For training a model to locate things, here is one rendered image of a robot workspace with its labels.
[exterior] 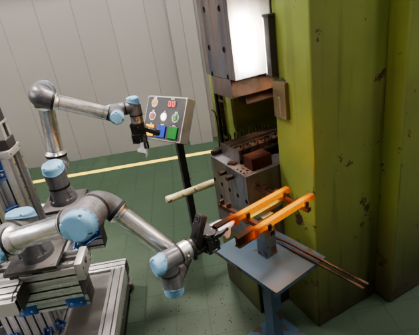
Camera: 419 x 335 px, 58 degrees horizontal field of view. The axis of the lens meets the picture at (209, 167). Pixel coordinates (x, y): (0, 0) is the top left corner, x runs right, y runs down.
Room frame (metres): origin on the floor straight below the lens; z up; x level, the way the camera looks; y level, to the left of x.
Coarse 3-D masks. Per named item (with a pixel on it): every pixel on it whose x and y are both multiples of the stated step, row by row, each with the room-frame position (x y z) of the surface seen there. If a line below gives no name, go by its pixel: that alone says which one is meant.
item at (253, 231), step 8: (296, 200) 1.33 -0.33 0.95; (304, 200) 1.32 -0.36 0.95; (312, 200) 1.34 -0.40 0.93; (288, 208) 1.28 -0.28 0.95; (296, 208) 1.29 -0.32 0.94; (272, 216) 1.24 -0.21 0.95; (280, 216) 1.23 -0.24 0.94; (264, 224) 1.19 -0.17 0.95; (272, 224) 1.21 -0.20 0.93; (240, 232) 1.15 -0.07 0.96; (248, 232) 1.14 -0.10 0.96; (256, 232) 1.15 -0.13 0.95; (240, 240) 1.13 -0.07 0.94; (248, 240) 1.15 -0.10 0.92; (240, 248) 1.11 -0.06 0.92
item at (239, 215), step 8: (280, 192) 1.41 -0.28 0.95; (288, 192) 1.43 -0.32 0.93; (264, 200) 1.37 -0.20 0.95; (272, 200) 1.38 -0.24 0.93; (248, 208) 1.32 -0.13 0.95; (256, 208) 1.33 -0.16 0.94; (232, 216) 1.28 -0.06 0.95; (240, 216) 1.28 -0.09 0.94; (216, 224) 1.24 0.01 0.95; (224, 224) 1.24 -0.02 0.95
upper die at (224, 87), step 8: (216, 80) 1.95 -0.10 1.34; (224, 80) 1.87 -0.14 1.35; (232, 80) 1.83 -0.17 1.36; (240, 80) 1.84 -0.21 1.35; (248, 80) 1.86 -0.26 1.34; (256, 80) 1.88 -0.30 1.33; (264, 80) 1.90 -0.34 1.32; (272, 80) 1.92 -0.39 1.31; (216, 88) 1.96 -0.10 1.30; (224, 88) 1.88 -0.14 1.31; (232, 88) 1.82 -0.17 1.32; (240, 88) 1.84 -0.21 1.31; (248, 88) 1.86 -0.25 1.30; (256, 88) 1.88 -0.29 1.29; (264, 88) 1.90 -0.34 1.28; (232, 96) 1.82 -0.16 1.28; (240, 96) 1.84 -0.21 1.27
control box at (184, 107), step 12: (156, 96) 2.44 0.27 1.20; (168, 96) 2.38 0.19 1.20; (156, 108) 2.40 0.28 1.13; (168, 108) 2.33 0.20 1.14; (180, 108) 2.27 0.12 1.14; (192, 108) 2.29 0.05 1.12; (144, 120) 2.43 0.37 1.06; (156, 120) 2.36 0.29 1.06; (168, 120) 2.29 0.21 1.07; (180, 120) 2.23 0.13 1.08; (180, 132) 2.19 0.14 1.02
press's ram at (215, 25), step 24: (216, 0) 1.86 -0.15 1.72; (240, 0) 1.81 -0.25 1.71; (264, 0) 1.86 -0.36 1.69; (216, 24) 1.88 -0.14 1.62; (240, 24) 1.80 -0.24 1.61; (216, 48) 1.91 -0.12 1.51; (240, 48) 1.79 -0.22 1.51; (264, 48) 1.85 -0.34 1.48; (216, 72) 1.94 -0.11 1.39; (240, 72) 1.79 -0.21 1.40; (264, 72) 1.84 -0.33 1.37
